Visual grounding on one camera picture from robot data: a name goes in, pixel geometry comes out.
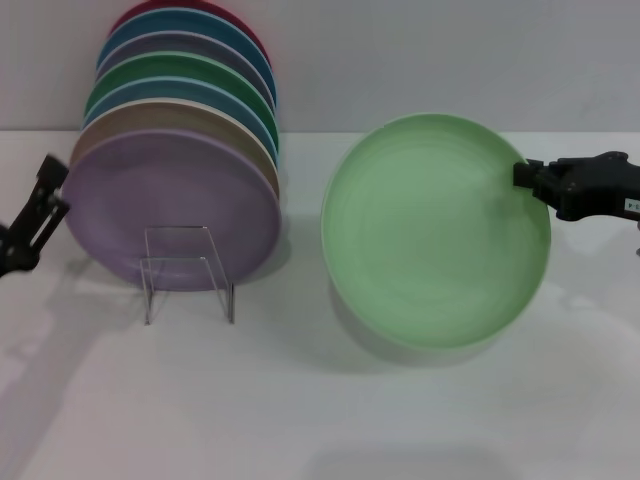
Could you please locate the dark green plate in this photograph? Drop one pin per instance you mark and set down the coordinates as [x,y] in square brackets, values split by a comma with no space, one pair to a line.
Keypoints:
[165,67]

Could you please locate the teal blue plate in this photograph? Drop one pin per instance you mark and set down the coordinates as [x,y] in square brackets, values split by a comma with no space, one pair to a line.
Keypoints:
[175,20]

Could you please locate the beige plate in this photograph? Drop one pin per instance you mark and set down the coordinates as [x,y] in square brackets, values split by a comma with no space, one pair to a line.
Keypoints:
[150,117]

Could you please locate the lilac plate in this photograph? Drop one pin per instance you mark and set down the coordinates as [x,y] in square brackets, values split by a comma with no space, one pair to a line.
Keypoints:
[165,195]

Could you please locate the maroon red plate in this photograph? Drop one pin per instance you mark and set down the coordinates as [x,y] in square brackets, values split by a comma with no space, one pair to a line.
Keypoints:
[145,4]

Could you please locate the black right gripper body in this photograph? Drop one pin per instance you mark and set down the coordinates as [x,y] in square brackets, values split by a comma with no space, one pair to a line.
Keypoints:
[595,185]

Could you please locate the grey purple plate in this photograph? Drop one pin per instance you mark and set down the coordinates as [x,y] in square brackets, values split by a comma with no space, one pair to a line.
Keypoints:
[175,42]

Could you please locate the light green plate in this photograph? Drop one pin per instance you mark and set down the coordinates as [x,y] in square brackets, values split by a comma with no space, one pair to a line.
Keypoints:
[435,235]

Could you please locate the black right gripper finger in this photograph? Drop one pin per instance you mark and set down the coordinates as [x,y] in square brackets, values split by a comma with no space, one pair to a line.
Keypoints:
[525,175]

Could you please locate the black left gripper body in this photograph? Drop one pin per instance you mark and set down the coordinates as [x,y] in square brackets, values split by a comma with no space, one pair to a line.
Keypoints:
[17,247]

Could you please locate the light blue plate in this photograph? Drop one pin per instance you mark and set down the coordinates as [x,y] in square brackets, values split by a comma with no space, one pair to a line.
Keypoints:
[160,90]

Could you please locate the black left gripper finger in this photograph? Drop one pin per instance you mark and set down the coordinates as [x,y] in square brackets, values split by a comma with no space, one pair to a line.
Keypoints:
[52,172]
[50,220]

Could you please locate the clear acrylic plate rack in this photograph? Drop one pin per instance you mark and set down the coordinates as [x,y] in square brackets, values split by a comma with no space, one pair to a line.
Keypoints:
[231,300]

